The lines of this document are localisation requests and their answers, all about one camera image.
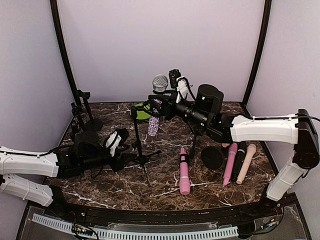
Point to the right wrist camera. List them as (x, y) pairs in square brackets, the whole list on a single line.
[(180, 84)]

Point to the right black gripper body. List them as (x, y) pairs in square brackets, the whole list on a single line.
[(168, 108)]

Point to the pink microphone front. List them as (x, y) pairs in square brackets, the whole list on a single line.
[(184, 181)]

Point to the left black frame post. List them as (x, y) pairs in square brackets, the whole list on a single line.
[(63, 50)]

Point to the right black frame post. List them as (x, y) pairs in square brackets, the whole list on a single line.
[(258, 52)]

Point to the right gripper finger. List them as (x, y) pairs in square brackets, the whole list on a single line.
[(162, 96), (157, 107)]

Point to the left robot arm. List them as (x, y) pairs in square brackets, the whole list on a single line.
[(62, 162)]

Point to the black microphone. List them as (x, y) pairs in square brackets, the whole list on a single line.
[(238, 162)]

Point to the black round-base mic stand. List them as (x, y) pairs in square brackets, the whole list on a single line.
[(93, 124)]

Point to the pink microphone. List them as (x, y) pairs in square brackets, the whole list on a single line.
[(184, 181), (232, 151)]

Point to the black empty mic stand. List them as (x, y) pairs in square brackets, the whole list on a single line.
[(196, 130)]

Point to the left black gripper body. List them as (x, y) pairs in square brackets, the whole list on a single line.
[(117, 165)]

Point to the white cable duct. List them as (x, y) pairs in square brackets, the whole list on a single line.
[(121, 231)]

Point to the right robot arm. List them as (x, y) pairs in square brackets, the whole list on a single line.
[(296, 129)]

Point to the black frame post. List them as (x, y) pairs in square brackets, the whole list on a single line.
[(258, 52), (63, 50)]

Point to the green plate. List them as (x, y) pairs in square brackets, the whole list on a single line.
[(142, 111)]

